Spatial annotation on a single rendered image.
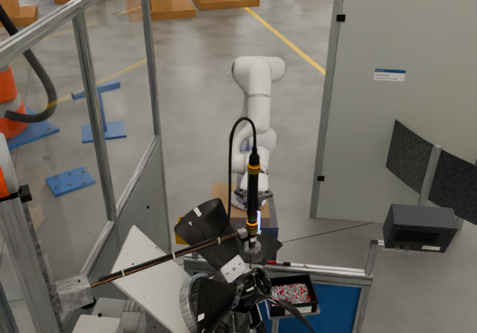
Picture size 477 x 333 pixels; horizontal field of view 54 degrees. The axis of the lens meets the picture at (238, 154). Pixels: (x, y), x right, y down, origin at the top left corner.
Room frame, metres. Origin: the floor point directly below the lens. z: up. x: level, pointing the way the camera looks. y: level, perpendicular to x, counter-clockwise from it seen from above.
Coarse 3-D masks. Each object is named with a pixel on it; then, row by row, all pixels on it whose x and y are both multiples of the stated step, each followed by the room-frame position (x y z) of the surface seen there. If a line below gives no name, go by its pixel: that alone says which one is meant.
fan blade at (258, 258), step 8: (240, 224) 1.54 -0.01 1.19; (264, 232) 1.53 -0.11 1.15; (240, 240) 1.44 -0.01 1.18; (264, 240) 1.47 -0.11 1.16; (272, 240) 1.49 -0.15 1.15; (240, 248) 1.40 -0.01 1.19; (264, 248) 1.41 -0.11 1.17; (272, 248) 1.43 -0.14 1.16; (240, 256) 1.35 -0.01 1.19; (248, 256) 1.35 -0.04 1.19; (256, 256) 1.35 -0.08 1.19; (264, 256) 1.36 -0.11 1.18; (272, 256) 1.37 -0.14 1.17; (264, 264) 1.31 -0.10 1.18
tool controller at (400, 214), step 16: (400, 208) 1.58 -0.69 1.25; (416, 208) 1.58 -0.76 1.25; (432, 208) 1.58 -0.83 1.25; (448, 208) 1.58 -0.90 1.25; (384, 224) 1.64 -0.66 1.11; (400, 224) 1.51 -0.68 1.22; (416, 224) 1.50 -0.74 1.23; (432, 224) 1.50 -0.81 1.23; (448, 224) 1.50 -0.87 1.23; (384, 240) 1.58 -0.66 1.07; (400, 240) 1.53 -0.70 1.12; (416, 240) 1.51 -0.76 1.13; (432, 240) 1.50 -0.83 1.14; (448, 240) 1.50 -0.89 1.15
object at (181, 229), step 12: (204, 204) 1.37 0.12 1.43; (216, 204) 1.39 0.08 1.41; (192, 216) 1.32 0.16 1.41; (204, 216) 1.33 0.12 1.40; (216, 216) 1.35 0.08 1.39; (180, 228) 1.27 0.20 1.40; (192, 228) 1.28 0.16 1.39; (204, 228) 1.30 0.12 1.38; (216, 228) 1.31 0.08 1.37; (228, 228) 1.32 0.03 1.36; (192, 240) 1.25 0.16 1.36; (204, 240) 1.26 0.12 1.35; (228, 240) 1.28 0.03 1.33; (204, 252) 1.24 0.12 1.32; (216, 252) 1.24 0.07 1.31; (228, 252) 1.25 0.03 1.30; (216, 264) 1.22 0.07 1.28
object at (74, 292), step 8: (64, 280) 1.00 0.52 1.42; (72, 280) 1.00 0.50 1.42; (80, 280) 1.00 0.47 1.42; (88, 280) 1.00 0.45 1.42; (56, 288) 0.96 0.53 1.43; (64, 288) 0.97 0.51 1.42; (72, 288) 0.97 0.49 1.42; (80, 288) 0.97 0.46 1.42; (88, 288) 0.97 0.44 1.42; (56, 296) 0.94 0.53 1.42; (64, 296) 0.94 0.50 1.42; (72, 296) 0.95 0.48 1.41; (80, 296) 0.96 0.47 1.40; (88, 296) 0.97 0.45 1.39; (56, 304) 0.94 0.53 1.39; (64, 304) 0.94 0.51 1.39; (72, 304) 0.95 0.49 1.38; (80, 304) 0.96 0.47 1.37; (64, 312) 0.93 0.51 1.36
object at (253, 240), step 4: (252, 148) 1.28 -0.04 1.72; (256, 148) 1.28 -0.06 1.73; (252, 152) 1.28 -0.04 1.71; (256, 152) 1.28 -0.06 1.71; (252, 156) 1.27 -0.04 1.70; (256, 156) 1.27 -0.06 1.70; (248, 160) 1.28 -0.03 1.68; (252, 160) 1.27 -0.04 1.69; (256, 160) 1.27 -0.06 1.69; (252, 164) 1.27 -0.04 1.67; (256, 164) 1.27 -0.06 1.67; (252, 236) 1.27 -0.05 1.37; (252, 240) 1.27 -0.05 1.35; (248, 244) 1.27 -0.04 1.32; (252, 244) 1.27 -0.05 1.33; (252, 248) 1.27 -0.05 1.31
